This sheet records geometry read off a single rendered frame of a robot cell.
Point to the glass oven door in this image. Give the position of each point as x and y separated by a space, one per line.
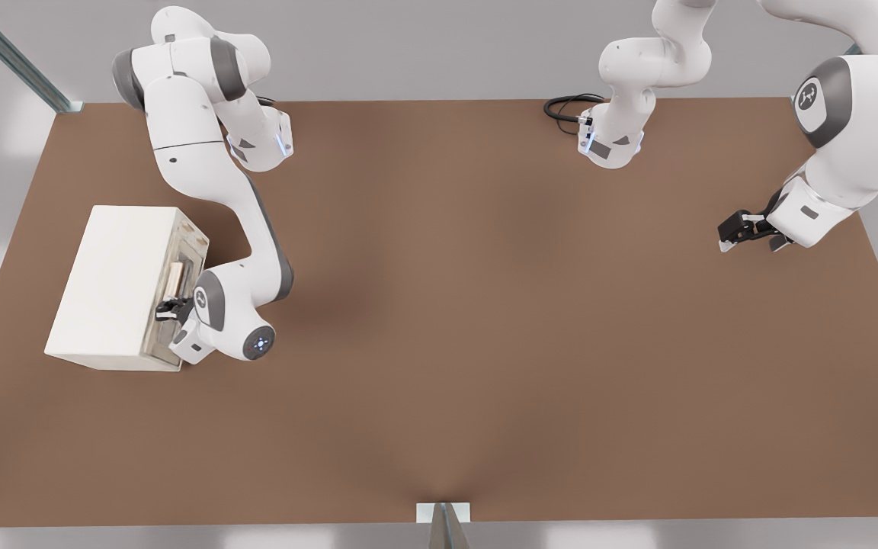
168 335

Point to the white oven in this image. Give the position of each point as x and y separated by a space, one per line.
115 286

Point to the silver frame post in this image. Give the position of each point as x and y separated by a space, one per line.
12 57
445 526

